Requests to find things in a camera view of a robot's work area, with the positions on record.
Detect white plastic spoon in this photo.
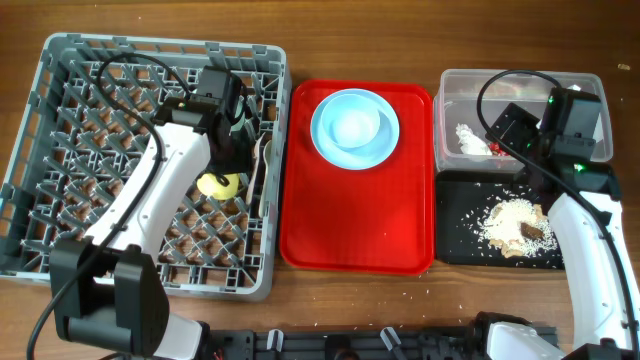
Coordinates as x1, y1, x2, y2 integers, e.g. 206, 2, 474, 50
258, 140, 272, 218

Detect yellow plastic cup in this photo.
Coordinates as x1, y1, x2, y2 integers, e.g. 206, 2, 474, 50
196, 173, 240, 200

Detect white napkin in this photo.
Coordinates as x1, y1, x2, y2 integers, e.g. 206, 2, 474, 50
455, 124, 492, 156

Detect rice and food scraps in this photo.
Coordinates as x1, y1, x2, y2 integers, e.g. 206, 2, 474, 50
455, 183, 559, 259

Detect light blue bowl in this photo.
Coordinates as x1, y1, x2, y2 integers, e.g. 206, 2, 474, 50
320, 93, 381, 149

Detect green bowl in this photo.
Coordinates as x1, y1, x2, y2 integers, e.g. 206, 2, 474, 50
231, 95, 247, 132

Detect red strawberry snack wrapper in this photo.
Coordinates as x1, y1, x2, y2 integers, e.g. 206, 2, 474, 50
488, 142, 509, 156

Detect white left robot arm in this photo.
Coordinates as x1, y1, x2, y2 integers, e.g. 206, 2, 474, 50
46, 95, 250, 359

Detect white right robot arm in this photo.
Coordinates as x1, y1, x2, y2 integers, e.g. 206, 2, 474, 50
486, 100, 639, 359

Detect black waste tray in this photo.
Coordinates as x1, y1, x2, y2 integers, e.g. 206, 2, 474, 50
435, 170, 564, 270

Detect grey dishwasher rack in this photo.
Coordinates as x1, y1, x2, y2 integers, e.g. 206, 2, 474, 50
1, 33, 292, 302

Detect clear plastic bin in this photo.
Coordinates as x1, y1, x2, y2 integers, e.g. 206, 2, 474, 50
433, 69, 614, 173

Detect light blue plate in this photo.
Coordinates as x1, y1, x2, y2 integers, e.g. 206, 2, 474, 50
310, 88, 400, 170

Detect red plastic tray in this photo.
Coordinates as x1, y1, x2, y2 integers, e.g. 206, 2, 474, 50
279, 79, 435, 276

